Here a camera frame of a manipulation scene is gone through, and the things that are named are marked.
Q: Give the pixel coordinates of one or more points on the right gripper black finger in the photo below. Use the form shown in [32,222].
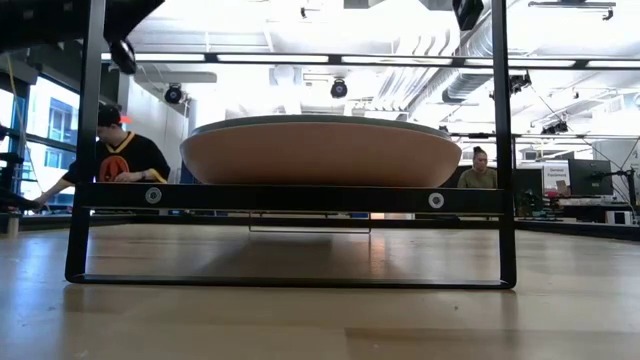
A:
[468,12]

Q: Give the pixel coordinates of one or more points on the pink plate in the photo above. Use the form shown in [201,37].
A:
[320,157]

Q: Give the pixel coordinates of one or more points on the person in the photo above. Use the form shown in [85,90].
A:
[478,175]
[127,160]

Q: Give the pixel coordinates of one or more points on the black computer monitor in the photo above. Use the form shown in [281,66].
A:
[529,182]
[590,177]

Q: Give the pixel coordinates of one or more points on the white printed sign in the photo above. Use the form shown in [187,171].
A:
[556,175]

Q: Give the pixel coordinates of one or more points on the small white box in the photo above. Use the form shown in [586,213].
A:
[619,217]

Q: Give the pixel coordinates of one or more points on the black metal table frame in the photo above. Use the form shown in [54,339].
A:
[575,228]

